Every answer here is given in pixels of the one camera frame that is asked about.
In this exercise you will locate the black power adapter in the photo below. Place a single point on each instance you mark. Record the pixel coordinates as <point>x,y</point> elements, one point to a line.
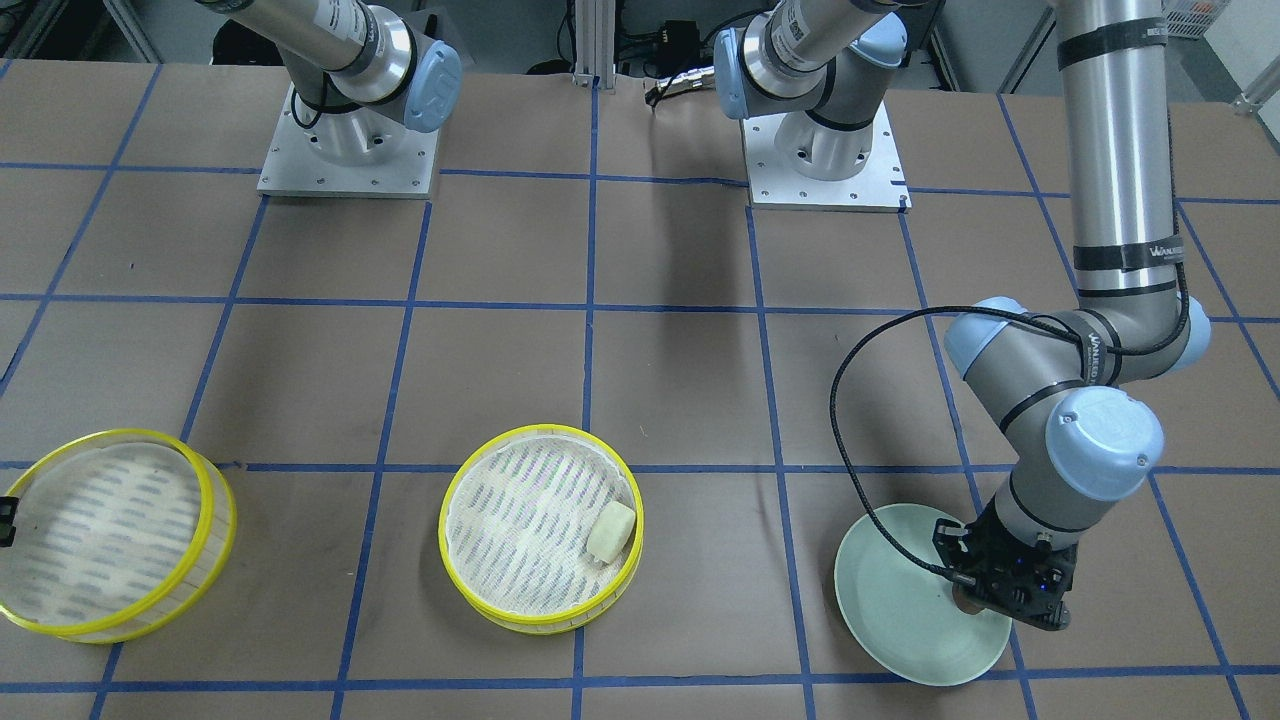
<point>677,39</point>

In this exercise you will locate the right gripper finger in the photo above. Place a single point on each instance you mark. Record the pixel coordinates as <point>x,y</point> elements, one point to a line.
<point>8,520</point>

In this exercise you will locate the aluminium frame post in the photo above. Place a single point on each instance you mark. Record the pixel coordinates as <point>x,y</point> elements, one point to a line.
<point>594,44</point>

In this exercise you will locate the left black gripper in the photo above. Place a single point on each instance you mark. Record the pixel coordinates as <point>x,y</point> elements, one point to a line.
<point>950,539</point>

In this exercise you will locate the side yellow bamboo steamer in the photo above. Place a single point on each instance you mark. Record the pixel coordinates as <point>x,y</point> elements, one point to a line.
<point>118,533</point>

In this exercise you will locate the white steamed bun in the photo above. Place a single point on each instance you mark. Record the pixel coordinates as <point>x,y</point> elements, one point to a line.
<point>610,532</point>

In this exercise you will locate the dark red bun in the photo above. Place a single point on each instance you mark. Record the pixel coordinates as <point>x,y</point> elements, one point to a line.
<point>964,602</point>

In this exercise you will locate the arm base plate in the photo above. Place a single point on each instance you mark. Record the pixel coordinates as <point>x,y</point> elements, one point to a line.
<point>353,155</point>
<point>794,164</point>

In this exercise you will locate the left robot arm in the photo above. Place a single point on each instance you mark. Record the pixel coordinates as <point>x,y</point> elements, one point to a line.
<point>1054,382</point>

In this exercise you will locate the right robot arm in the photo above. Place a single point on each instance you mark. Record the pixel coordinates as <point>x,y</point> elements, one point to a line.
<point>369,95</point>

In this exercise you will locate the centre yellow bamboo steamer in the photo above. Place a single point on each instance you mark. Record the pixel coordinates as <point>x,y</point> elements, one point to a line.
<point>515,520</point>

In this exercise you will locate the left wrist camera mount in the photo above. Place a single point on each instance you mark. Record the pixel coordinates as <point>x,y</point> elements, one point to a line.
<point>1032,590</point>

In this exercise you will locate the light green plate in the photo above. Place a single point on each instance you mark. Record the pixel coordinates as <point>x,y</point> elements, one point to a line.
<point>906,617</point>

